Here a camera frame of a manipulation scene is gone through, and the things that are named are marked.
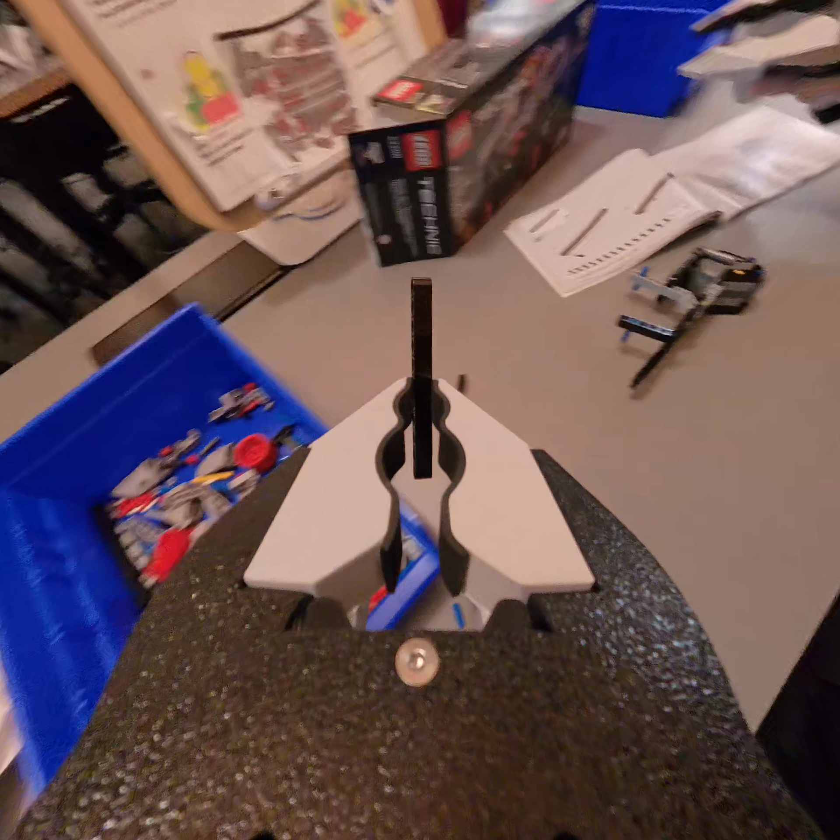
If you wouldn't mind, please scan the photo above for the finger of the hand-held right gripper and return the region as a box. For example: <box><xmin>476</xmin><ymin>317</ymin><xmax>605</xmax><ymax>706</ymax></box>
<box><xmin>692</xmin><ymin>0</ymin><xmax>798</xmax><ymax>34</ymax></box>
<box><xmin>678</xmin><ymin>20</ymin><xmax>840</xmax><ymax>83</ymax></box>

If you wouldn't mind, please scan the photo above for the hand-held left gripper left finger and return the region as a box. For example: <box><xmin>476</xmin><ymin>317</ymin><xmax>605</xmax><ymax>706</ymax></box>
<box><xmin>243</xmin><ymin>378</ymin><xmax>413</xmax><ymax>627</ymax></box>

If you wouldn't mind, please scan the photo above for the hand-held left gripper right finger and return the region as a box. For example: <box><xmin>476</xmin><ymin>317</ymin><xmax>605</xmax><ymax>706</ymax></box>
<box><xmin>434</xmin><ymin>378</ymin><xmax>597</xmax><ymax>630</ymax></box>

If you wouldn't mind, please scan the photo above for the long black toy beam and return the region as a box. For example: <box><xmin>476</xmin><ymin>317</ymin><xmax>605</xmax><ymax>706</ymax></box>
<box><xmin>411</xmin><ymin>277</ymin><xmax>435</xmax><ymax>480</ymax></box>

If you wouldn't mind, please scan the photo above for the blue bin with brick pieces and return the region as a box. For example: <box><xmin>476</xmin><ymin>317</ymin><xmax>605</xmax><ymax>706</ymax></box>
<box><xmin>0</xmin><ymin>302</ymin><xmax>441</xmax><ymax>795</ymax></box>

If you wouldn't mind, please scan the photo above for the blue plastic bin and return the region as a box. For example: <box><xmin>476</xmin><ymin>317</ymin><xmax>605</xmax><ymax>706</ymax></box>
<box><xmin>576</xmin><ymin>0</ymin><xmax>729</xmax><ymax>120</ymax></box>

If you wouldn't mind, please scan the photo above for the pile of toy brick pieces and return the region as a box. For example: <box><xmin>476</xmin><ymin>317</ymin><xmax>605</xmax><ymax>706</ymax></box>
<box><xmin>105</xmin><ymin>384</ymin><xmax>309</xmax><ymax>588</ymax></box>

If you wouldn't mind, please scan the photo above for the partly built toy brick model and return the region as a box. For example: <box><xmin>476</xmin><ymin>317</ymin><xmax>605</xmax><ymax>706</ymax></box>
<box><xmin>617</xmin><ymin>246</ymin><xmax>767</xmax><ymax>389</ymax></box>

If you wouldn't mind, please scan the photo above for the white instruction booklet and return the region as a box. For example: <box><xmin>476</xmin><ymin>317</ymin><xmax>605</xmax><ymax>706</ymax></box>
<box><xmin>504</xmin><ymin>105</ymin><xmax>840</xmax><ymax>299</ymax></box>

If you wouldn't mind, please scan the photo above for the white container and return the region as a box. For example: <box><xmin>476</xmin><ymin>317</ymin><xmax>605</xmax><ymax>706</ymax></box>
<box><xmin>243</xmin><ymin>167</ymin><xmax>365</xmax><ymax>266</ymax></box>

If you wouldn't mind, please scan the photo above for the black toy set box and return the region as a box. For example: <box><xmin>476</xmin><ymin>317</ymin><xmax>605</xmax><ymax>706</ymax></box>
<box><xmin>348</xmin><ymin>0</ymin><xmax>595</xmax><ymax>269</ymax></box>

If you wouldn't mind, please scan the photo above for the dark shelf unit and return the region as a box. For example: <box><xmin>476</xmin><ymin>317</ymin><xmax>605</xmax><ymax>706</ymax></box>
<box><xmin>0</xmin><ymin>66</ymin><xmax>217</xmax><ymax>375</ymax></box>

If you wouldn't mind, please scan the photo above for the printed poster board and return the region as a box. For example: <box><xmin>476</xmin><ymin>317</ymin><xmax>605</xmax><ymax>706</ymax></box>
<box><xmin>13</xmin><ymin>0</ymin><xmax>447</xmax><ymax>234</ymax></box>

